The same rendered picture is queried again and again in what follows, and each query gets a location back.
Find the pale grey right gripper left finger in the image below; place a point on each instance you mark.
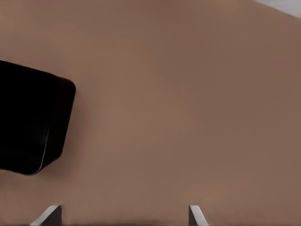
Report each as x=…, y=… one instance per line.
x=50, y=217

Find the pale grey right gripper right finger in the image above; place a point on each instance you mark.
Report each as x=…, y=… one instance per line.
x=196, y=217

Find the black rectangular tray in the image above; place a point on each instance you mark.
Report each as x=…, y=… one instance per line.
x=30, y=117

